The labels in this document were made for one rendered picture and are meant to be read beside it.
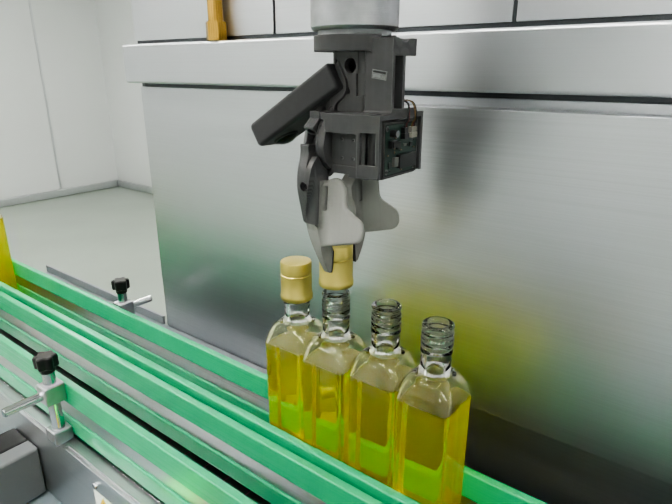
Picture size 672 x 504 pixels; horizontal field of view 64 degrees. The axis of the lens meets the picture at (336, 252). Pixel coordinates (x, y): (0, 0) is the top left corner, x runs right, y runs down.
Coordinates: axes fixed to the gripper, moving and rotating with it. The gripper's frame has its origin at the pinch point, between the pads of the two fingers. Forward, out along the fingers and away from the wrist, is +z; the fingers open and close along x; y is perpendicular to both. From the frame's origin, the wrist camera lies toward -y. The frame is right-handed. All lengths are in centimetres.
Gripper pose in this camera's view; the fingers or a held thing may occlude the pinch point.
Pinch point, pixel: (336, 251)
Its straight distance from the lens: 53.6
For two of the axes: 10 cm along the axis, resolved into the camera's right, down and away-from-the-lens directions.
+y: 7.9, 2.0, -5.8
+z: 0.0, 9.5, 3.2
